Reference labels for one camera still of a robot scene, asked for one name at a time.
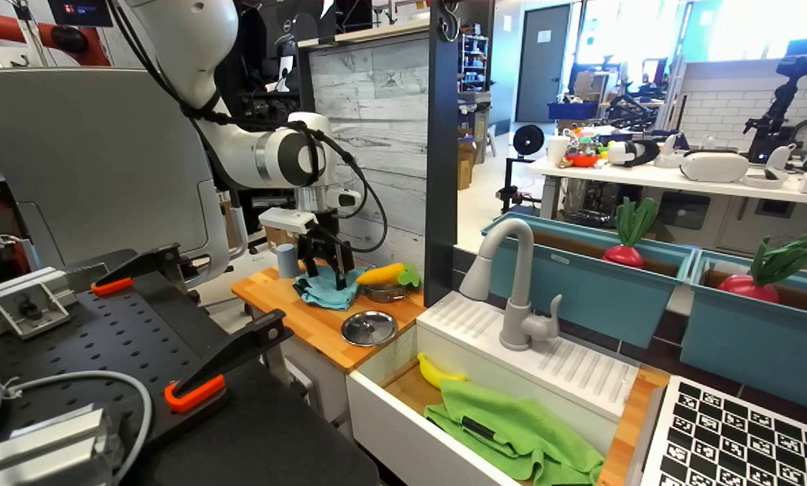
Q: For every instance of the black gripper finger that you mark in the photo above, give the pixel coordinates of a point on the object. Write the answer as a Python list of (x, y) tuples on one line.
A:
[(344, 266), (311, 269)]

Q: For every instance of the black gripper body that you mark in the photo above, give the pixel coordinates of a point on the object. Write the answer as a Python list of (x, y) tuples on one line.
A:
[(323, 242)]

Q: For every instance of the light blue towel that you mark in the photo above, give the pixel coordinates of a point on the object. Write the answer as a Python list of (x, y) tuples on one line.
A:
[(325, 291)]

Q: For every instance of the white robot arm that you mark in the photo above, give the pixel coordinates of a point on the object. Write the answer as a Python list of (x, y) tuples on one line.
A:
[(182, 45)]

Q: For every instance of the green towel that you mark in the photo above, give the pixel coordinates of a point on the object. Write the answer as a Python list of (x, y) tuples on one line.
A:
[(516, 435)]

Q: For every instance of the grey cup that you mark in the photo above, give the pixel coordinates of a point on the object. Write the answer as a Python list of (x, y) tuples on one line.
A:
[(287, 261)]

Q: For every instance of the yellow toy corn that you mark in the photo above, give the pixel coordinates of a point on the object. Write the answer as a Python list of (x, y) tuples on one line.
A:
[(379, 277)]

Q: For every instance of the silver metal plate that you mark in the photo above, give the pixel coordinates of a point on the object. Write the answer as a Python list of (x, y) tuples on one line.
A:
[(372, 327)]

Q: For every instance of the yellow banana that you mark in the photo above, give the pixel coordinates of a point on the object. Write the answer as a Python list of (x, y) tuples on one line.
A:
[(437, 374)]

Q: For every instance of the white marble backsplash panel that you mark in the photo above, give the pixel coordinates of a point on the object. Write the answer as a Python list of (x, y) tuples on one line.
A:
[(376, 102)]

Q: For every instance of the black orange clamp near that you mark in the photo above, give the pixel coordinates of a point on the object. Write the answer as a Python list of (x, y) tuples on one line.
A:
[(210, 379)]

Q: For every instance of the black orange clamp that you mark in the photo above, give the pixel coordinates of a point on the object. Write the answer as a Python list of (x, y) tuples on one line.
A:
[(122, 279), (210, 379)]

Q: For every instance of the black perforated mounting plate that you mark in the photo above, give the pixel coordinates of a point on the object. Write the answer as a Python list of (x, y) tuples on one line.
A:
[(151, 334)]

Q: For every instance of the grey toy faucet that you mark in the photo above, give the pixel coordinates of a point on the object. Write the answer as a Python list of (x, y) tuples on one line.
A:
[(520, 326)]

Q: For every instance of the black orange clamp far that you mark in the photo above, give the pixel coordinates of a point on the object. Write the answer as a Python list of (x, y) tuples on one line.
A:
[(122, 279)]

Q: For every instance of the black round fan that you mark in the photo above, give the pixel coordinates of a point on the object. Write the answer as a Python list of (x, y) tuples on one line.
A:
[(527, 138)]

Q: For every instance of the grey monitor back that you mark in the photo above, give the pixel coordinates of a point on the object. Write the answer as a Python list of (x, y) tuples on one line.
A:
[(105, 161)]

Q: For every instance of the white toy sink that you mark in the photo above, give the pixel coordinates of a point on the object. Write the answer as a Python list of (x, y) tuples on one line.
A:
[(582, 387)]

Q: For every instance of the left teal planter box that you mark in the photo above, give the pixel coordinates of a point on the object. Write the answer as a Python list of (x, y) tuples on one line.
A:
[(605, 298)]

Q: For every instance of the teal planter box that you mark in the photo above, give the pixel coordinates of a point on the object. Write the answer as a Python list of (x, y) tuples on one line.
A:
[(748, 342), (605, 298)]

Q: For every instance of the left red radish toy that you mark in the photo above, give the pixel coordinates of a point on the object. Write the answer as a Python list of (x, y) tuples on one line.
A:
[(634, 223)]

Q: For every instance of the red radish toy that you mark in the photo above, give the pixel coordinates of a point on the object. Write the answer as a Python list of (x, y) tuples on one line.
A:
[(634, 223), (770, 266)]

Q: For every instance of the white background table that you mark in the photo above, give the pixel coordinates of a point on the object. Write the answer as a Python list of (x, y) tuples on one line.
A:
[(739, 215)]

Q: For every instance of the white VR headset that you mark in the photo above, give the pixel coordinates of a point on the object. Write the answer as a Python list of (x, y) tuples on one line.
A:
[(713, 168)]

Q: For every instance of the checkered calibration board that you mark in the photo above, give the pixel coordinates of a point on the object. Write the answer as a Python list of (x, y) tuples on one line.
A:
[(713, 439)]

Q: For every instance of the right red radish toy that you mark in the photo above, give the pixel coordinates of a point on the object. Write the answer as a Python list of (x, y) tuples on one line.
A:
[(770, 266)]

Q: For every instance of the right teal planter box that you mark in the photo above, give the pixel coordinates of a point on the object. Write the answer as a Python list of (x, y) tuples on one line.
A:
[(748, 342)]

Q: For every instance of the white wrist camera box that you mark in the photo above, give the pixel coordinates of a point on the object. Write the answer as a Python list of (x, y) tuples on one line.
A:
[(287, 226)]

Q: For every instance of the black vertical post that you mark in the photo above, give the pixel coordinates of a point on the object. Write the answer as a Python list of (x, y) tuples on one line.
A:
[(442, 150)]

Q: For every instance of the aluminium extrusion bracket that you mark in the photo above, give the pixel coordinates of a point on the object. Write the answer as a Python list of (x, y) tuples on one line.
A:
[(33, 304)]

